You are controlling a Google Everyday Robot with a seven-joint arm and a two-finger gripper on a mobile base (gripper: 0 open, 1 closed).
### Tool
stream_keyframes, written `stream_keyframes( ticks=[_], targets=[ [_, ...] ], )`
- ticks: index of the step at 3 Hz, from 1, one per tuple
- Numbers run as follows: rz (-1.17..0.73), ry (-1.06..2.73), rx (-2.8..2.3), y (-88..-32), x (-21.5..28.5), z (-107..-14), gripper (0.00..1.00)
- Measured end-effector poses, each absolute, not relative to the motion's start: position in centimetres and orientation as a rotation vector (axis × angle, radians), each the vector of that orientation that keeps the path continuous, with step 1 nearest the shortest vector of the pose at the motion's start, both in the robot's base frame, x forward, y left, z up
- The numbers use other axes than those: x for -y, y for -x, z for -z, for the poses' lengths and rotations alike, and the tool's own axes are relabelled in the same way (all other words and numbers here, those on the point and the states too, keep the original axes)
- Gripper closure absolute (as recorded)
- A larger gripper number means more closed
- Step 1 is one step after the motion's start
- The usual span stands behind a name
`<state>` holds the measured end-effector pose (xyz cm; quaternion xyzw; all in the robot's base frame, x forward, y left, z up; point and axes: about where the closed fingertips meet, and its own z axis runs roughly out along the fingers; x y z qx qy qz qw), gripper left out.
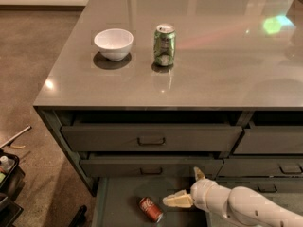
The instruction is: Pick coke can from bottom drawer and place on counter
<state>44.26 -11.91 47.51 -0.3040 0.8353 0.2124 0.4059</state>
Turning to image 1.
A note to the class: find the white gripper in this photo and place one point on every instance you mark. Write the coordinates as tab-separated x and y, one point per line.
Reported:
203	194

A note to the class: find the red coke can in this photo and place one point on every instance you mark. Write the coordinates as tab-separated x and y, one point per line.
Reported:
150	209

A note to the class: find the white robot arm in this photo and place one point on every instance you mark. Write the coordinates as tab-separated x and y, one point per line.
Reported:
240	206

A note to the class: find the grey middle right drawer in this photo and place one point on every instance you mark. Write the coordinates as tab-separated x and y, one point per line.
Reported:
261	167

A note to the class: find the grey bottom right drawer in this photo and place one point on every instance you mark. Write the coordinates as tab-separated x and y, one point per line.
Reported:
264	185

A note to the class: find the grey open bottom drawer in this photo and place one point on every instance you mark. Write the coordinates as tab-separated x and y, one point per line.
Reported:
118	200

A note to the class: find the grey top right drawer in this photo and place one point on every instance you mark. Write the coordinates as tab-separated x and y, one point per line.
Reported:
271	140

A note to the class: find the grey middle left drawer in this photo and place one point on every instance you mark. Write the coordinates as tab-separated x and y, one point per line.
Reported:
148	165

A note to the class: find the grey counter cabinet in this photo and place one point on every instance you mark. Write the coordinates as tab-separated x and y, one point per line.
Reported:
236	62

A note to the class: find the grey top left drawer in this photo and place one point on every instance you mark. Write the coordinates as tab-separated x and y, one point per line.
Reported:
151	137

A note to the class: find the green soda can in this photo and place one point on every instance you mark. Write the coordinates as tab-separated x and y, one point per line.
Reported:
164	45

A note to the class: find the black object on floor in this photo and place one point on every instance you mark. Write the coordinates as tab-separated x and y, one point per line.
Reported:
79	219

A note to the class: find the white bowl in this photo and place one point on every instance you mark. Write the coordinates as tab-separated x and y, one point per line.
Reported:
114	44

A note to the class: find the metal rod on floor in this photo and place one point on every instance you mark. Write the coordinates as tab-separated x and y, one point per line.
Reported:
15	136

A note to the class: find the black cart with items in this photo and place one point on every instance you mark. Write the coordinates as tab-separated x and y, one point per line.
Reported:
10	186

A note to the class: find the white plastic bottle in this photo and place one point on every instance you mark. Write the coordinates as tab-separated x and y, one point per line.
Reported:
6	163

